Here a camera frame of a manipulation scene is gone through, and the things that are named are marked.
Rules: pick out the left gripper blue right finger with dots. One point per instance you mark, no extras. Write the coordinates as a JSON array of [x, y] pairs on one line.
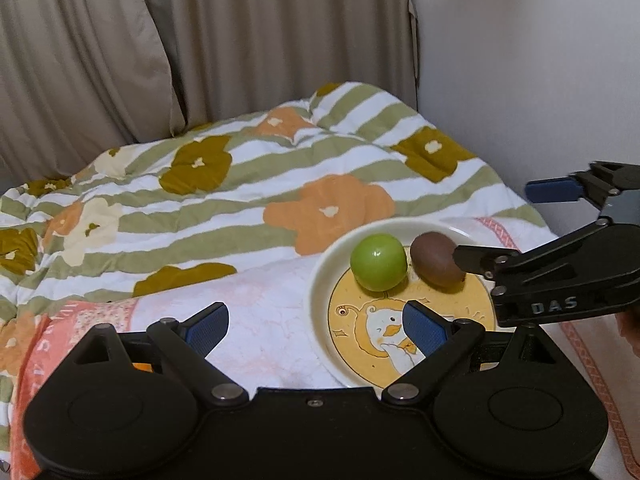
[[444, 345]]

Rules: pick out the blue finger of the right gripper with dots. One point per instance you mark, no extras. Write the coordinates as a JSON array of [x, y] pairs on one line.
[[556, 190]]

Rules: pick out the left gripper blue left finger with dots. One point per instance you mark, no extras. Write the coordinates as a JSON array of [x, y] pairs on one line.
[[183, 347]]

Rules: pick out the brown kiwi fruit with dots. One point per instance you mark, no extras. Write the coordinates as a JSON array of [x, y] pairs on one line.
[[432, 257]]

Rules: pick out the round green apple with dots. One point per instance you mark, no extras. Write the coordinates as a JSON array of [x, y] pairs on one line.
[[379, 262]]

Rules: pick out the large orange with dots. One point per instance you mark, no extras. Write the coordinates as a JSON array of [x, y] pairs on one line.
[[145, 367]]

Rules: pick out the person's hand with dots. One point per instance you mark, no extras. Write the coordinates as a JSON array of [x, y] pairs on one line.
[[628, 323]]

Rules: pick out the cream duck print plate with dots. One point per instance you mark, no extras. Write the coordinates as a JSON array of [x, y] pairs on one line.
[[358, 335]]

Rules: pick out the green striped floral duvet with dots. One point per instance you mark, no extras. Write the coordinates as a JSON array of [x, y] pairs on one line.
[[228, 197]]

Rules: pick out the beige curtain left panel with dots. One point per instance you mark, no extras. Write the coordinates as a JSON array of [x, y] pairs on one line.
[[79, 77]]

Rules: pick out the beige curtain panel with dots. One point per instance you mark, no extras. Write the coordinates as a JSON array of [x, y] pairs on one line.
[[231, 57], [79, 77]]

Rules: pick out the beige curtain right panel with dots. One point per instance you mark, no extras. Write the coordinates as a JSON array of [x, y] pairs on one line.
[[231, 57]]

